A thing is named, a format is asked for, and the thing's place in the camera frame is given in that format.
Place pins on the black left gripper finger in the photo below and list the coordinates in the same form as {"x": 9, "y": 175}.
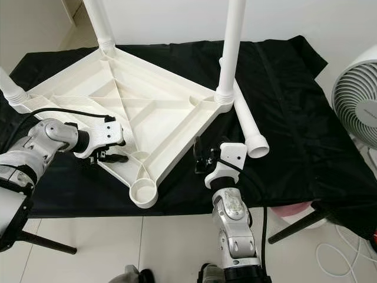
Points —
{"x": 117, "y": 158}

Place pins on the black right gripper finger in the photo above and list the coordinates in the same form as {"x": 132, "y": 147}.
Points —
{"x": 200, "y": 155}
{"x": 222, "y": 147}

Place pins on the white plastic table top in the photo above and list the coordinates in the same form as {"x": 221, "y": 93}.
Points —
{"x": 153, "y": 115}

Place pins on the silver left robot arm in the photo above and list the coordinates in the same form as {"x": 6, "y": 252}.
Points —
{"x": 47, "y": 138}

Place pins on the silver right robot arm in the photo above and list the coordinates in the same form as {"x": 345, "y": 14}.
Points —
{"x": 238, "y": 224}

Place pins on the black fabric table cover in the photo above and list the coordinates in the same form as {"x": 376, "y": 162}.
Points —
{"x": 300, "y": 112}

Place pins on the black metal table leg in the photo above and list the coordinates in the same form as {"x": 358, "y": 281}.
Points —
{"x": 47, "y": 242}
{"x": 300, "y": 224}

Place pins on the grey robot right leg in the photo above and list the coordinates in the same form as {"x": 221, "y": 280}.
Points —
{"x": 217, "y": 274}

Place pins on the grey robot leg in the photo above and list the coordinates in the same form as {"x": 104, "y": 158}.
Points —
{"x": 135, "y": 275}
{"x": 217, "y": 274}

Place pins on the grey robot left leg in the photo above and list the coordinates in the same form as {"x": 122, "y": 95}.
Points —
{"x": 135, "y": 275}

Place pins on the red round device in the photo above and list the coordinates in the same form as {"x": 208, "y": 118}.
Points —
{"x": 374, "y": 242}

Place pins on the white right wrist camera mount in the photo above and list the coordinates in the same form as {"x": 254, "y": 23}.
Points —
{"x": 230, "y": 160}

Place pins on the white pedestal fan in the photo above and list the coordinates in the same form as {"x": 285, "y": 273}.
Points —
{"x": 356, "y": 88}

